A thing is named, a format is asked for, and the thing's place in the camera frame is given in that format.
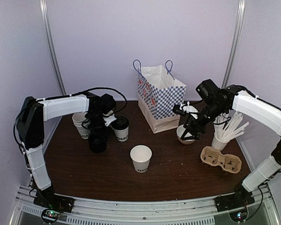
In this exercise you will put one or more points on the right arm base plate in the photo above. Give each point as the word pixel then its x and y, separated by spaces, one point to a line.
pixel 230 202

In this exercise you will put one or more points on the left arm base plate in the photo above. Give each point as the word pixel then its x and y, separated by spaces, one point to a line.
pixel 57 203

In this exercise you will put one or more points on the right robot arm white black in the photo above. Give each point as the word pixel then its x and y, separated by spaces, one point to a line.
pixel 240 99

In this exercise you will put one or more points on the right aluminium corner post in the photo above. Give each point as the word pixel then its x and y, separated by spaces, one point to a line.
pixel 235 41

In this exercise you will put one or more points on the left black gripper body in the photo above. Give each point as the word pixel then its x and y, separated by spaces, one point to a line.
pixel 96 127

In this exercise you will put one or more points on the white ceramic bowl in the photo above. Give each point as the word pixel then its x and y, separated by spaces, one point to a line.
pixel 183 137

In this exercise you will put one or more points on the aluminium front rail frame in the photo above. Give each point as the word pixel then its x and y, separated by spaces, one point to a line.
pixel 200 211

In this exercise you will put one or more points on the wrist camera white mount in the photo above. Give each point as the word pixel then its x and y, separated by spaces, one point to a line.
pixel 186 109
pixel 109 118

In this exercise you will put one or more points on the stack of black cup lids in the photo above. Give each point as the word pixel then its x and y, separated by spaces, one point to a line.
pixel 96 144

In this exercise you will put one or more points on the stack of white paper cups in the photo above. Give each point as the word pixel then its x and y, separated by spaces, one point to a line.
pixel 78 119

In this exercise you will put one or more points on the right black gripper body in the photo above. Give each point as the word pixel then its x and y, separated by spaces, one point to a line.
pixel 203 126

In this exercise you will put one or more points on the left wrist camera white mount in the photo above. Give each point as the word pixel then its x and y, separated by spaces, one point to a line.
pixel 109 118

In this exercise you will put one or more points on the white paper coffee cup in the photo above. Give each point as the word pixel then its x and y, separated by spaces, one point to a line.
pixel 122 135

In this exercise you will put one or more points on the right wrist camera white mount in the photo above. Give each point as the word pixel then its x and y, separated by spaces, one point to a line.
pixel 186 109

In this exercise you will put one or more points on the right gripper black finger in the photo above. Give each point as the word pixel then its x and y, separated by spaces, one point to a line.
pixel 181 131
pixel 195 135

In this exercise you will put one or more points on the black plastic cup lid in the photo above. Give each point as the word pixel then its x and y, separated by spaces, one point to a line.
pixel 121 123

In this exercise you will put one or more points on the brown cardboard cup carrier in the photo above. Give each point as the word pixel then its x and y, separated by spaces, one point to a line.
pixel 213 157

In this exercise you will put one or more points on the checkered paper takeout bag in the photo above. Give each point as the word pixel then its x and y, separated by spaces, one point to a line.
pixel 158 91

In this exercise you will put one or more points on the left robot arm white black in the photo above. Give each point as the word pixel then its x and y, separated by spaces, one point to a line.
pixel 28 130

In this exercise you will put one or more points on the bundle of white wrapped straws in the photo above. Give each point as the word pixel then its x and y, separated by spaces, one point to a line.
pixel 227 127

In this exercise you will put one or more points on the white cup holding straws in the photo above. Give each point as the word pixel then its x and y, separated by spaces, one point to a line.
pixel 218 144

